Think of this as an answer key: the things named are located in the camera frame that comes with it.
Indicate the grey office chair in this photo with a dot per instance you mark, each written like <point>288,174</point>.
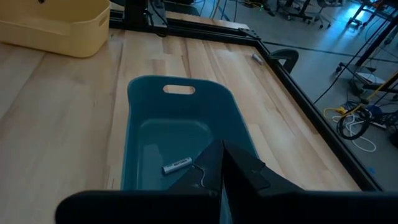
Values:
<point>320,12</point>

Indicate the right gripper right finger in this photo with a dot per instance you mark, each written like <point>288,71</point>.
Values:
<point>295,208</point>

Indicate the blue object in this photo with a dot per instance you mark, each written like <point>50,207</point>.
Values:
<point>376,110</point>

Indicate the teal plastic bin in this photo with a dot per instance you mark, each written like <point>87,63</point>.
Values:
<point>174,130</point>

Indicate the yellow plastic bin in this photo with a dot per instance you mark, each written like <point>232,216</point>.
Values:
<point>56,31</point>

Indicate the black wheeled stand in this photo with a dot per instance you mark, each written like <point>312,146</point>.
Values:
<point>373,46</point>

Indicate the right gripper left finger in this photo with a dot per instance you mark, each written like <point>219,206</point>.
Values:
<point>140,208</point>

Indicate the black aluminium table frame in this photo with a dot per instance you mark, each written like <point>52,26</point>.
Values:
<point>311,109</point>

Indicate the silver battery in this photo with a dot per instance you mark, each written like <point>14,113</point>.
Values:
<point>177,165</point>
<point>257,58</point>

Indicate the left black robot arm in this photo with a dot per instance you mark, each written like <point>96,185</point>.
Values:
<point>135,12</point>

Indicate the blue tape piece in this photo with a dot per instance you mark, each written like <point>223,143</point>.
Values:
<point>371,170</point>

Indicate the dark table clamp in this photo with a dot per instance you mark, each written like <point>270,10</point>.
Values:
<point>286,56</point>

